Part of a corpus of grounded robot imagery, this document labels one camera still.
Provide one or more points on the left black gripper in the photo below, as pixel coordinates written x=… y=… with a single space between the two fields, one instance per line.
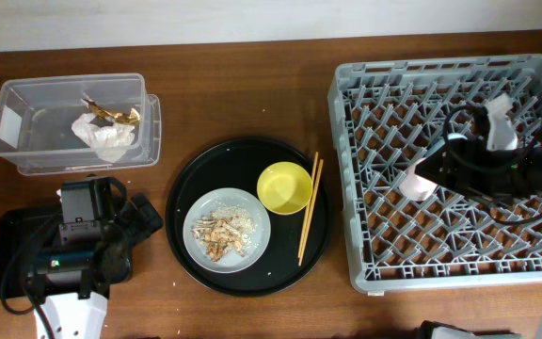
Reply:
x=140 y=229

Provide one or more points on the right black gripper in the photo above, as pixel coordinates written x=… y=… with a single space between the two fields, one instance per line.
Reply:
x=467 y=177

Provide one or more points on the pink plastic cup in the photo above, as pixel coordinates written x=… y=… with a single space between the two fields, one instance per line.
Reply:
x=415 y=187

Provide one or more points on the grey plate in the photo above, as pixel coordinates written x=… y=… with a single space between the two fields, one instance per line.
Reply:
x=232 y=262

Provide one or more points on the food scraps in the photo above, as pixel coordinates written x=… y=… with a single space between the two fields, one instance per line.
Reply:
x=226 y=229

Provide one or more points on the white napkin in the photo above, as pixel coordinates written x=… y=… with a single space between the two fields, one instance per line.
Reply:
x=110 y=142

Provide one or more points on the gold snack wrapper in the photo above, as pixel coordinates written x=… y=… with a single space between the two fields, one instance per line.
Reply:
x=131 y=118

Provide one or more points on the yellow plastic bowl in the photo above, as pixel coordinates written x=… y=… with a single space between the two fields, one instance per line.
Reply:
x=284 y=188

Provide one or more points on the wooden chopstick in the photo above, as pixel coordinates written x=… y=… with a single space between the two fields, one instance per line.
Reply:
x=313 y=202
x=307 y=208

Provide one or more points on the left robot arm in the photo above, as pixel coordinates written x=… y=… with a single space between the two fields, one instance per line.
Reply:
x=69 y=315

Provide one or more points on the grey dishwasher rack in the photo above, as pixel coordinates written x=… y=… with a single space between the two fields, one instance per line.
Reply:
x=386 y=115

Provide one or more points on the clear plastic waste bin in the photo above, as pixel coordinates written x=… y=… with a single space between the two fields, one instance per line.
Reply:
x=36 y=117

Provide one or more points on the round black serving tray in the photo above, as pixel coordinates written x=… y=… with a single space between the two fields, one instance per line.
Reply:
x=237 y=163

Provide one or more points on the black rectangular tray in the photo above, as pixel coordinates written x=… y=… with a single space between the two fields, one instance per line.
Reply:
x=33 y=260

